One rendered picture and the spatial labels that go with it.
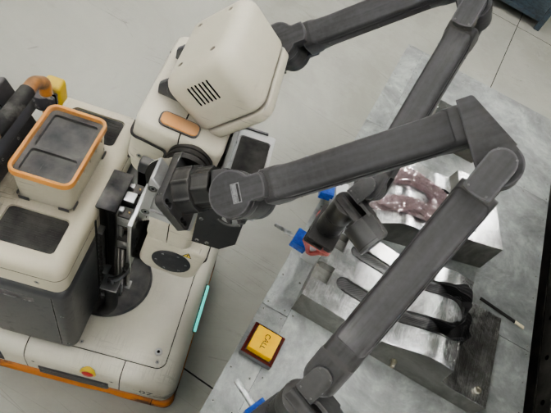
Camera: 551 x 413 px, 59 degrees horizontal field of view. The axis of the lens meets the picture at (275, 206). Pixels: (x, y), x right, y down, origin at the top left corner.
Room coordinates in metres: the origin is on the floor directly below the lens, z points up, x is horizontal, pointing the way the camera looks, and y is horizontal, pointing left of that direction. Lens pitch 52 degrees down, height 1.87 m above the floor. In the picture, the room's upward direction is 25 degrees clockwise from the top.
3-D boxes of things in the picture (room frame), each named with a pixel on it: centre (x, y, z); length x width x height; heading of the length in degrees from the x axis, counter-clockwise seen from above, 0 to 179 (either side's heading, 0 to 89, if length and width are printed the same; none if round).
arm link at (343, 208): (0.66, -0.13, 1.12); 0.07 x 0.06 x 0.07; 58
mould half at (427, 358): (0.67, -0.40, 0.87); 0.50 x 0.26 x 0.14; 84
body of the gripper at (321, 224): (0.67, -0.13, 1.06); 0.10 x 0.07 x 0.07; 173
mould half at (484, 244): (1.04, -0.36, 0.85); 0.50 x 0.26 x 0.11; 101
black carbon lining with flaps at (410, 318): (0.69, -0.39, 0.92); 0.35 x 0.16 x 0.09; 84
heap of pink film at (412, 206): (1.03, -0.36, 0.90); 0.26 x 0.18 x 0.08; 101
